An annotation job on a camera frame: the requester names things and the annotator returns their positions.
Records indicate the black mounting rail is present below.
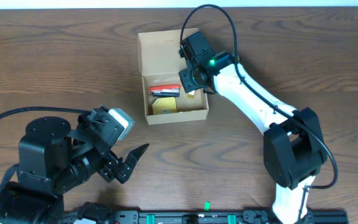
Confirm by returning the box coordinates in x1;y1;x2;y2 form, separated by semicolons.
63;202;349;224

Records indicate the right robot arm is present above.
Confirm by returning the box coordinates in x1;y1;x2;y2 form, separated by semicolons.
179;50;332;223

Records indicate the yellow sticky note pad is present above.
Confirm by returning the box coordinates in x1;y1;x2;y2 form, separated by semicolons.
151;97;177;115

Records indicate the brown cardboard box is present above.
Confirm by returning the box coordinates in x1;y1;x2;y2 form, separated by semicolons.
138;30;209;125

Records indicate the clear yellow tape roll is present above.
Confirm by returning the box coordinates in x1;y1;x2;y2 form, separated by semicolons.
187;91;195;98

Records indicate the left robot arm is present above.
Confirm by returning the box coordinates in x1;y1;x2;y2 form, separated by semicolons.
0;114;149;223

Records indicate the small green clip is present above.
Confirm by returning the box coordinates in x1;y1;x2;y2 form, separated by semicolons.
204;202;210;212

